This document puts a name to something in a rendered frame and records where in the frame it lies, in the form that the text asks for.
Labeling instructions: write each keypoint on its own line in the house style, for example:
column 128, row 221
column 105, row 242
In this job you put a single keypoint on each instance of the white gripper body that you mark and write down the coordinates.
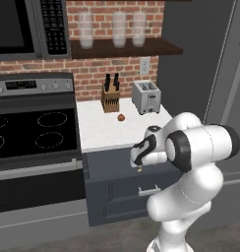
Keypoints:
column 154, row 159

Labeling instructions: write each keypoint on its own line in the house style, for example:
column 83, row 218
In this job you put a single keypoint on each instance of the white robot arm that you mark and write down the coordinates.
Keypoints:
column 197, row 170

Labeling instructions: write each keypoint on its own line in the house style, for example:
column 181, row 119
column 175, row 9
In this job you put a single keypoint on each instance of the dark grey drawer front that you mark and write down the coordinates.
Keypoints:
column 118, row 203
column 105, row 164

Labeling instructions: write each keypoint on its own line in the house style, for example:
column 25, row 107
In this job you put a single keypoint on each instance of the small brown round food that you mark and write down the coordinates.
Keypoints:
column 121, row 117

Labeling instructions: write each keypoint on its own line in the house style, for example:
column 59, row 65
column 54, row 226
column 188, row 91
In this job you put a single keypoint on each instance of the silver toaster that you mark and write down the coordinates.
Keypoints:
column 145, row 97

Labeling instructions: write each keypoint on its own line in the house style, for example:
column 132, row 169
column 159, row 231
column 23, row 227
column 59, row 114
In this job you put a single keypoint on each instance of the wooden knife block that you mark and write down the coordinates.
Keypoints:
column 110, row 98

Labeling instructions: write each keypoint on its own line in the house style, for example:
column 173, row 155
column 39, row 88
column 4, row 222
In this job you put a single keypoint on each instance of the dark grey fridge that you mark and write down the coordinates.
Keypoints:
column 191, row 59

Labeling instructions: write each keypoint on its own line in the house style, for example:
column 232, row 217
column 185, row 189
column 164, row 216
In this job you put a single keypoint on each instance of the black and steel stove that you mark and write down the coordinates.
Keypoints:
column 33, row 138

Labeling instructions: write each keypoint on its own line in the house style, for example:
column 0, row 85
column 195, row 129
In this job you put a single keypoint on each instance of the clear glass jar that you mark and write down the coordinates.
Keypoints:
column 85, row 29
column 119, row 29
column 138, row 28

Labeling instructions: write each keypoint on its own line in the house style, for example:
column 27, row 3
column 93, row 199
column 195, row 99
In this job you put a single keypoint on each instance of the black microwave oven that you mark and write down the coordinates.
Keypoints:
column 17, row 26

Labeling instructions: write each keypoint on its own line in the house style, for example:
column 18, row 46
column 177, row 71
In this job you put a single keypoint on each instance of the white wall socket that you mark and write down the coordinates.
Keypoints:
column 145, row 66

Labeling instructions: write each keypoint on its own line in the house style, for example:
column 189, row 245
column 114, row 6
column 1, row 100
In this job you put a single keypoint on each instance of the dark wooden wall shelf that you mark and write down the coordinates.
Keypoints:
column 125, row 49

